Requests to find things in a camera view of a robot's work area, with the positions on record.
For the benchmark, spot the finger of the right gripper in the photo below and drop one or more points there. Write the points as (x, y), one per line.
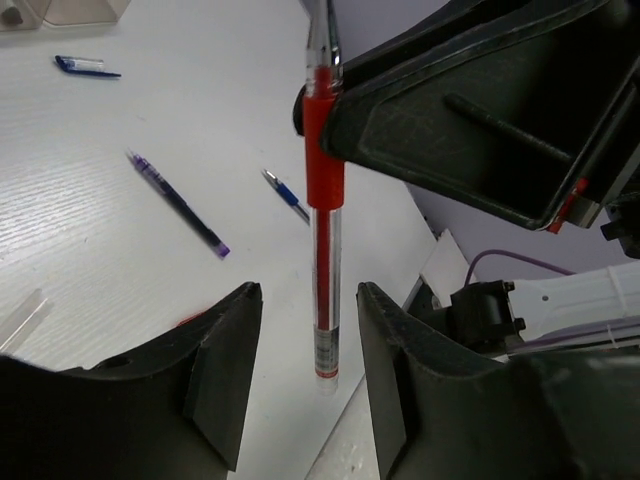
(509, 107)
(298, 111)

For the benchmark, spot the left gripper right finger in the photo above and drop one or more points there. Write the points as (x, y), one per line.
(442, 411)

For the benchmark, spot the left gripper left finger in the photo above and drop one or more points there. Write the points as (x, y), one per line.
(171, 408)

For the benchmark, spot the red gel pen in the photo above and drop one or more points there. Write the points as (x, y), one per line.
(325, 182)

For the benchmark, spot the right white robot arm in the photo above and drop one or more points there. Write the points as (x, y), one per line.
(532, 310)

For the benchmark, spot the blue gel pen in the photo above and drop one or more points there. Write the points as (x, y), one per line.
(286, 195)

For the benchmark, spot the red pen cap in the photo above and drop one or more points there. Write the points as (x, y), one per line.
(187, 320)

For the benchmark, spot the dark purple gel pen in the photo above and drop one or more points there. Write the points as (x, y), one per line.
(178, 203)

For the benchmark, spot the blue pen cap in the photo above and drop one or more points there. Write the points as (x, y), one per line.
(84, 67)

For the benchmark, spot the clear four-compartment organizer tray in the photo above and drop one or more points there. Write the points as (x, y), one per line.
(17, 15)

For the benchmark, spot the aluminium side rail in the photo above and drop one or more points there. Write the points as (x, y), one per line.
(444, 272)

